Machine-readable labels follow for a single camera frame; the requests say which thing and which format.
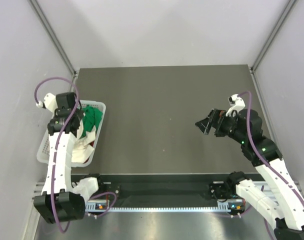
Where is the green t shirt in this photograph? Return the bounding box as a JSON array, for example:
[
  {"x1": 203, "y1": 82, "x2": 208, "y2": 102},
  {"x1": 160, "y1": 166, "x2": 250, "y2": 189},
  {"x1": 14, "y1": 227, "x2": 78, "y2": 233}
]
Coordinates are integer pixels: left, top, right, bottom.
[{"x1": 81, "y1": 105, "x2": 103, "y2": 138}]

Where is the white plastic laundry basket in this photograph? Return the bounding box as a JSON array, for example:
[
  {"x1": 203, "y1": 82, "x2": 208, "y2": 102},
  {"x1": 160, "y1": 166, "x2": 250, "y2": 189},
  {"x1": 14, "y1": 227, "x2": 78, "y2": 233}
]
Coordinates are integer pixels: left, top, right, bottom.
[{"x1": 36, "y1": 100, "x2": 106, "y2": 168}]

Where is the white t shirt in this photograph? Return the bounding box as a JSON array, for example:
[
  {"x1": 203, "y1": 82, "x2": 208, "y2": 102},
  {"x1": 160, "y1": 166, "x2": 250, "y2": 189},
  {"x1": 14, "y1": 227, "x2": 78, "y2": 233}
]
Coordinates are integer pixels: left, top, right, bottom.
[{"x1": 71, "y1": 126, "x2": 97, "y2": 164}]

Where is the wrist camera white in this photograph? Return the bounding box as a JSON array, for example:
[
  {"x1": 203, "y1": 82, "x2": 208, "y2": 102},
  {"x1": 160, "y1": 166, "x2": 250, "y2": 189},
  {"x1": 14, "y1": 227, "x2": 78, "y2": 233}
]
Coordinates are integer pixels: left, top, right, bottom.
[
  {"x1": 225, "y1": 94, "x2": 246, "y2": 117},
  {"x1": 36, "y1": 93, "x2": 58, "y2": 114}
]

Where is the right aluminium frame post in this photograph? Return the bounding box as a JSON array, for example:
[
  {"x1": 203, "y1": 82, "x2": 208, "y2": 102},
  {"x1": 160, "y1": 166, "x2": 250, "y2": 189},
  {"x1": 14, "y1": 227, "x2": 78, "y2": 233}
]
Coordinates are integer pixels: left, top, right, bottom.
[{"x1": 249, "y1": 0, "x2": 298, "y2": 74}]

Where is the grey slotted cable duct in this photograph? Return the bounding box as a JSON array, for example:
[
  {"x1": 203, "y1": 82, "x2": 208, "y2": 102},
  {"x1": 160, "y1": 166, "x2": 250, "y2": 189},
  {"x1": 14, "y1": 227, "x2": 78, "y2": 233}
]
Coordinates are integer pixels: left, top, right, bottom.
[{"x1": 85, "y1": 199, "x2": 246, "y2": 214}]

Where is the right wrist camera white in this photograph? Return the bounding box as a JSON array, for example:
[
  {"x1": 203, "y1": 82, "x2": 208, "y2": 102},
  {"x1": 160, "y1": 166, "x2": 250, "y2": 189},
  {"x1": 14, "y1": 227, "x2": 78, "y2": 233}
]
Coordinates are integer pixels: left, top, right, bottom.
[{"x1": 225, "y1": 94, "x2": 246, "y2": 117}]

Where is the left aluminium frame post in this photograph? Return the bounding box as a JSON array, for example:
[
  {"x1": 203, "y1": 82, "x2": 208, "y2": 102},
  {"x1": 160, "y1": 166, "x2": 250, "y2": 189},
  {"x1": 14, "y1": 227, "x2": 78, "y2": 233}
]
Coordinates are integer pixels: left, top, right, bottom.
[{"x1": 28, "y1": 0, "x2": 79, "y2": 77}]

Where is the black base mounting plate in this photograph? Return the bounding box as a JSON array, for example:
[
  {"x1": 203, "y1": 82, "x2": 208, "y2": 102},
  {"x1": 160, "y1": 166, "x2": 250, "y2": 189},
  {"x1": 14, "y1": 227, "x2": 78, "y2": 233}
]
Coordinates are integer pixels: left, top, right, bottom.
[{"x1": 71, "y1": 173, "x2": 248, "y2": 208}]

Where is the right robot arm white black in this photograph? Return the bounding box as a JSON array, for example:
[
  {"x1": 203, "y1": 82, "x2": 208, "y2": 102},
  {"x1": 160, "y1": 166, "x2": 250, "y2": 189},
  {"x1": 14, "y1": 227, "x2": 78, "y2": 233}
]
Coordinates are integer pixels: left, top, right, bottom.
[{"x1": 195, "y1": 108, "x2": 304, "y2": 240}]

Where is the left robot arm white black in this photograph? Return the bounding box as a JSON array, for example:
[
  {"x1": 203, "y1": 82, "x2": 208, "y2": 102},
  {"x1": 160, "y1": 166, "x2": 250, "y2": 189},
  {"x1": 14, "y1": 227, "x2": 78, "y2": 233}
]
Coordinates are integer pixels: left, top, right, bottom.
[{"x1": 33, "y1": 92, "x2": 106, "y2": 224}]

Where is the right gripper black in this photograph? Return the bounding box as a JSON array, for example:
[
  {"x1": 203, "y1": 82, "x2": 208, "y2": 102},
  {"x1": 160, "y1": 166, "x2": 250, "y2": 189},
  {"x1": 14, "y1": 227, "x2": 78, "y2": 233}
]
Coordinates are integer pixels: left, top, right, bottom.
[{"x1": 195, "y1": 108, "x2": 247, "y2": 144}]

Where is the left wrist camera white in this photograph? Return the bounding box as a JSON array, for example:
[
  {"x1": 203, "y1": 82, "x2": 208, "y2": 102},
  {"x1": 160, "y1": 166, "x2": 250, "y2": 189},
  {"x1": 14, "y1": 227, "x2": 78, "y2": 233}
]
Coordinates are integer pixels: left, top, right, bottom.
[{"x1": 36, "y1": 93, "x2": 58, "y2": 114}]

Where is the aluminium frame post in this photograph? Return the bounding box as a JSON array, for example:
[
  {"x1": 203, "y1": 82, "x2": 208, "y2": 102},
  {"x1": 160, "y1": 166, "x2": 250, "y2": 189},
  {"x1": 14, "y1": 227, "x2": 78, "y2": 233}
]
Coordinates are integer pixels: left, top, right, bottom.
[
  {"x1": 249, "y1": 0, "x2": 298, "y2": 74},
  {"x1": 28, "y1": 0, "x2": 79, "y2": 77}
]

